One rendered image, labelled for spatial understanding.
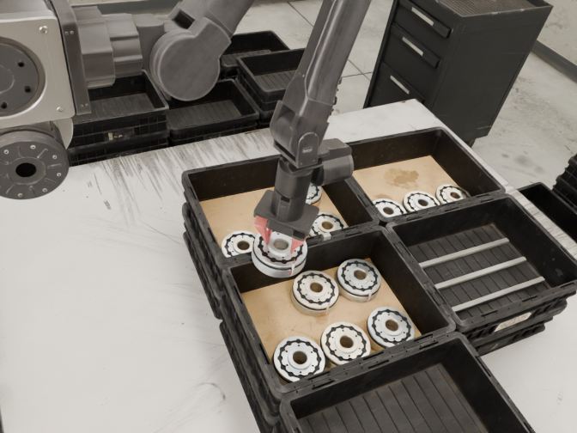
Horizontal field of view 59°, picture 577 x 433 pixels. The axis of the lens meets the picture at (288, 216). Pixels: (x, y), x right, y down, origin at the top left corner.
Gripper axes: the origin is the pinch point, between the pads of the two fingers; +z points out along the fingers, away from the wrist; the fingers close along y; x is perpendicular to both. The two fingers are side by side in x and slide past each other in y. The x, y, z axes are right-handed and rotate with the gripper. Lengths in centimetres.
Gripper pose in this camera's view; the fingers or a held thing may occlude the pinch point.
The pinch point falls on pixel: (280, 244)
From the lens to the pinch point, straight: 95.5
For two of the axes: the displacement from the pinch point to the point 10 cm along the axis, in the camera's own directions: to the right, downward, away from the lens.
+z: -1.4, 6.9, 7.1
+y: -9.3, -3.5, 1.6
